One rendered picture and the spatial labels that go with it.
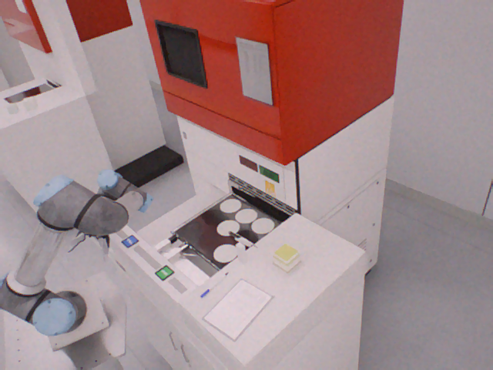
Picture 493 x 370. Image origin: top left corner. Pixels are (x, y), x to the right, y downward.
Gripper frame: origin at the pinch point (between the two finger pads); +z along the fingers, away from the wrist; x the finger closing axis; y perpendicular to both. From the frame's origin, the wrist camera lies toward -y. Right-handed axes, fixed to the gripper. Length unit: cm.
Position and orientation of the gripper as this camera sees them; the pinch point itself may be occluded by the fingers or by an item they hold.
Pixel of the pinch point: (86, 257)
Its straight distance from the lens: 180.4
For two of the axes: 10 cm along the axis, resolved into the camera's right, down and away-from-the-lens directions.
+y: 1.0, -2.4, -9.7
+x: 9.7, 2.5, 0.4
